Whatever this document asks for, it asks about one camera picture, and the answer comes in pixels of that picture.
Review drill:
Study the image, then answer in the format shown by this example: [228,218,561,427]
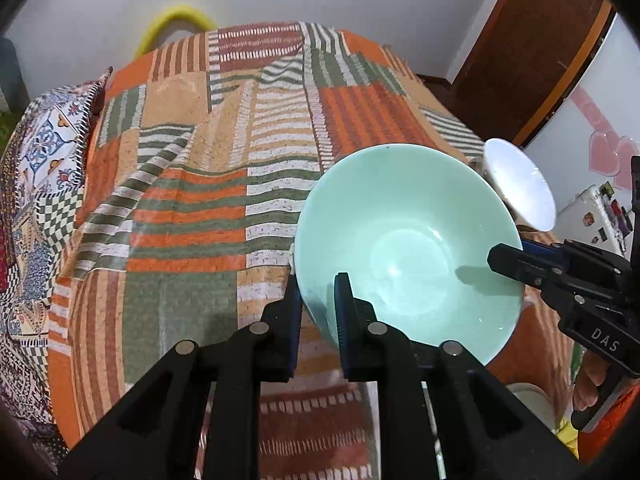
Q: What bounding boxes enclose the white plate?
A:
[481,137,557,233]

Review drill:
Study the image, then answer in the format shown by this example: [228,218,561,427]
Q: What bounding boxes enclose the brown wooden door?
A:
[450,0,616,148]

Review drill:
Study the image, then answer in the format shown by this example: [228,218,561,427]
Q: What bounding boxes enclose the green bowl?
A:
[292,143,526,368]

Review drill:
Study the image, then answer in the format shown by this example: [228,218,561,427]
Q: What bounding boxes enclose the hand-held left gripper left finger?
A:
[57,274,303,480]

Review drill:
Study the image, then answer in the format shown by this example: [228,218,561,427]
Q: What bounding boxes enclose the pink heart sticker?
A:
[587,130,640,191]

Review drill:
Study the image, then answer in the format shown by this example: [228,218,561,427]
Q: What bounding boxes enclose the patterned quilt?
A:
[0,67,113,441]

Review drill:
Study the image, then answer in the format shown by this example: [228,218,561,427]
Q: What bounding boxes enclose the person's right hand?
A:
[572,349,610,413]

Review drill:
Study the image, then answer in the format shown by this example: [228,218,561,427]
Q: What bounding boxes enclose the person's orange clothing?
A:
[575,360,640,461]

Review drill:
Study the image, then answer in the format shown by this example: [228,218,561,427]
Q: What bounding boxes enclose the striped patchwork blanket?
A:
[47,21,581,480]

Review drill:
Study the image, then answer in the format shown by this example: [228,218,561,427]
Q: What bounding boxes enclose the white refrigerator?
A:
[520,10,640,271]

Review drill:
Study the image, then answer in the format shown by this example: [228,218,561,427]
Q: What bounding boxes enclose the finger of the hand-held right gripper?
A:
[520,239,569,270]
[487,242,564,292]

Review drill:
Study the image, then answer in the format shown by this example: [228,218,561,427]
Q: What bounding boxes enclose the beige round object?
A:
[507,382,556,433]

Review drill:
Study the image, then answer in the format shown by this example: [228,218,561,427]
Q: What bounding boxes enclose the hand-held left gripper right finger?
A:
[334,272,586,480]

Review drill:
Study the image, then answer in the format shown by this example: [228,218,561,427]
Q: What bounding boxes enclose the yellow ring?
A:
[135,6,217,61]

